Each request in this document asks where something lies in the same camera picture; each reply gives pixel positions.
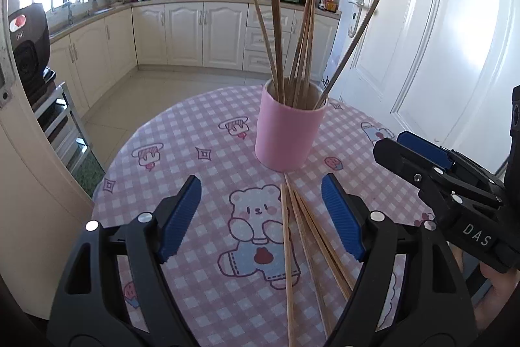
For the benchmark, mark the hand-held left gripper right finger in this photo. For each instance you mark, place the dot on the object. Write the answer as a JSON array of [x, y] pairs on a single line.
[[343, 217]]

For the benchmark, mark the pink cup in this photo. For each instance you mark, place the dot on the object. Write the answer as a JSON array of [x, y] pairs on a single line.
[[284, 135]]

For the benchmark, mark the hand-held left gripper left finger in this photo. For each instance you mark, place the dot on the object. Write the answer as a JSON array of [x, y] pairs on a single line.
[[180, 217]]

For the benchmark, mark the steel sink faucet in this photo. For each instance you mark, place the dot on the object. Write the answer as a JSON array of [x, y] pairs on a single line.
[[69, 7]]

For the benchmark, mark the white panelled door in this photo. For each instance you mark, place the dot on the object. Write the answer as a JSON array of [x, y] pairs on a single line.
[[426, 46]]

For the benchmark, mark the white printed bag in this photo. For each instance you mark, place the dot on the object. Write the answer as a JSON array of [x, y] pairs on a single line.
[[333, 74]]

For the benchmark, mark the bunch of wooden chopsticks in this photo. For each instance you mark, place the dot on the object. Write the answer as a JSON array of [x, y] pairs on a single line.
[[276, 26]]

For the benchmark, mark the person's right hand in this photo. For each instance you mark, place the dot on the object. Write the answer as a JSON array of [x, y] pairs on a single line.
[[499, 298]]

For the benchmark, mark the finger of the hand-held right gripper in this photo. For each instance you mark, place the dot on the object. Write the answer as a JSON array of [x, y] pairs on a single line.
[[402, 164], [426, 152]]

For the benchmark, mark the pink checked cartoon tablecloth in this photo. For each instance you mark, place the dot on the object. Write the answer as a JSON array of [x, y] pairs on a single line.
[[203, 176]]

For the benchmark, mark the white lower kitchen cabinets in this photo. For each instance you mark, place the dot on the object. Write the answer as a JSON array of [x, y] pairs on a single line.
[[183, 34]]

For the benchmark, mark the black rice cooker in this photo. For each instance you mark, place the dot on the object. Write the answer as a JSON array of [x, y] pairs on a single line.
[[28, 46]]

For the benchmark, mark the long wooden chopstick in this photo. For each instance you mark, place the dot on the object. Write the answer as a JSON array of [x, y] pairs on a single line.
[[287, 265], [323, 249], [328, 242], [310, 269]]

